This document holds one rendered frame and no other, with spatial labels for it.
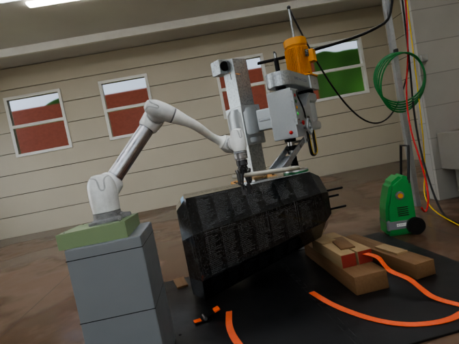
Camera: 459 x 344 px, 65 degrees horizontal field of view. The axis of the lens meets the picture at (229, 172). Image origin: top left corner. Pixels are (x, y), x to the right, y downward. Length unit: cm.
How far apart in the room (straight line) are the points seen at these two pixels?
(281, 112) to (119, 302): 194
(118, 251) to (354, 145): 835
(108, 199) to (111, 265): 36
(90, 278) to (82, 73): 789
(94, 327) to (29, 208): 800
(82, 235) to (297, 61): 264
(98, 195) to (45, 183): 771
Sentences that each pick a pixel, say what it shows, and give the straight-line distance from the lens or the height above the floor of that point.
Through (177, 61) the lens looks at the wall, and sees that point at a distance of 928.
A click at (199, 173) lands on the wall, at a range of 900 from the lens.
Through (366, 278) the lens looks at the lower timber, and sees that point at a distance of 270.
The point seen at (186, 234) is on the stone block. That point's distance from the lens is 266.
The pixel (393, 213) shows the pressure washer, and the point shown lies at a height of 23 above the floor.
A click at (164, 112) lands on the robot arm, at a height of 145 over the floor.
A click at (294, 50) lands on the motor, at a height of 198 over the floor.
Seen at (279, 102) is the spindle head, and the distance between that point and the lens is 310.
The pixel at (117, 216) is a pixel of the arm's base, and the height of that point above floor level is 91.
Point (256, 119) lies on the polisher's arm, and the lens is 373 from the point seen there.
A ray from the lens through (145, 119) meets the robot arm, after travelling 239.
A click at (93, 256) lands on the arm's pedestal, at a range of 204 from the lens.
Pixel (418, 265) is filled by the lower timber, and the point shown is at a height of 12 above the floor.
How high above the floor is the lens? 117
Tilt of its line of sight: 4 degrees down
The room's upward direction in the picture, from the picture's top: 11 degrees counter-clockwise
